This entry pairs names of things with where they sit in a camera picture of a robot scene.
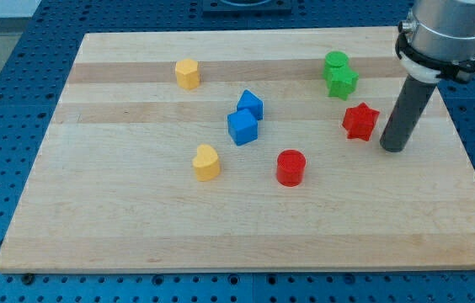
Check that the red star block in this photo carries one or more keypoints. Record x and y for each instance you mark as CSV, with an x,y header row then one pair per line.
x,y
360,121

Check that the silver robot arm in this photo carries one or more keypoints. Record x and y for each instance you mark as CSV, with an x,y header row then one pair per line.
x,y
437,41

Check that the green star block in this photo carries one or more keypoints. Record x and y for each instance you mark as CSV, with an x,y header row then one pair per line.
x,y
341,82

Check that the wooden board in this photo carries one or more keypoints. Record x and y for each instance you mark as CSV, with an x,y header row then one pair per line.
x,y
113,189

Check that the blue cube block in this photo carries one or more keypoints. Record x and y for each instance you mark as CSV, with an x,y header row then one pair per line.
x,y
242,127

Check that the yellow heart block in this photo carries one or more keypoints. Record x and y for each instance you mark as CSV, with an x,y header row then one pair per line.
x,y
206,163

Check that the blue triangular prism block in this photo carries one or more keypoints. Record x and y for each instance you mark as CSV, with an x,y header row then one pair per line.
x,y
254,104

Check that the red cylinder block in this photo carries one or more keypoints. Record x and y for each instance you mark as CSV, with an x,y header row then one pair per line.
x,y
290,167

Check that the yellow hexagon block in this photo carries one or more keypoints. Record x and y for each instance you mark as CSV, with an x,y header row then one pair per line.
x,y
187,73

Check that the green cylinder block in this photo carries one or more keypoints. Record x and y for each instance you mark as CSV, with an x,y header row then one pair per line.
x,y
334,61

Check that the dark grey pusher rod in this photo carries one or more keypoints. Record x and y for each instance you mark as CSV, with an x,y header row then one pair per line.
x,y
412,100

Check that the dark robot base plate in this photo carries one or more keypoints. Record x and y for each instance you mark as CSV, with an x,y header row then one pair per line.
x,y
246,6

